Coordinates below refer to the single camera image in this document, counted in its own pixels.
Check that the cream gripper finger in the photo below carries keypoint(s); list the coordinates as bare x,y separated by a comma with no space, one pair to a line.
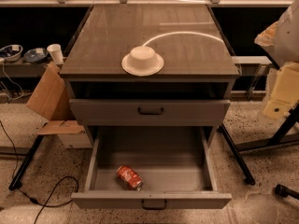
285,92

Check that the red coke can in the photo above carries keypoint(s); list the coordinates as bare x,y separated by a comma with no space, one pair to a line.
130,177

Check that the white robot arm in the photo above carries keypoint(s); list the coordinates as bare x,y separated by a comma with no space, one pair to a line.
281,41

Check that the open grey middle drawer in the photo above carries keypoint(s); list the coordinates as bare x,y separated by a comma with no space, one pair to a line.
173,163

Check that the grey drawer cabinet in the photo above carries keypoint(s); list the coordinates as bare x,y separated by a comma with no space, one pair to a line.
197,63

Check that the closed grey top drawer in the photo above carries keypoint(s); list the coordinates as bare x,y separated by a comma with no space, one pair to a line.
120,112

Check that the black caster foot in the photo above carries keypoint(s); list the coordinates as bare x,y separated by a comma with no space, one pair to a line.
284,192

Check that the white upturned bowl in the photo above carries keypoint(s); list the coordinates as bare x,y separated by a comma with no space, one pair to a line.
142,61

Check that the white paper cup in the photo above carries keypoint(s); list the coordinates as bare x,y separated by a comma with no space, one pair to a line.
56,53

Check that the brown cardboard box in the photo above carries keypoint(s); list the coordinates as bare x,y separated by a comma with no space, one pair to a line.
50,100

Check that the blue bowl right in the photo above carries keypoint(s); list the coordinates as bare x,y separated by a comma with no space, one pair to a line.
37,55

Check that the blue bowl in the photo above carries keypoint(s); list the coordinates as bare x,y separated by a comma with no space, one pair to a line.
11,53
37,55

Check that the blue bowl left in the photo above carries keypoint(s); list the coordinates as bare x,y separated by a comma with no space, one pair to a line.
11,53

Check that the black right frame leg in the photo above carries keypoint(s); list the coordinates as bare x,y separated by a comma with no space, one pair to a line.
248,176

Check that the black frame leg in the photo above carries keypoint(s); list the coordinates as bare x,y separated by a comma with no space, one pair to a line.
248,176
16,181

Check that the black left frame leg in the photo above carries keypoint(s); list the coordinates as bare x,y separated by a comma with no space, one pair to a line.
16,181

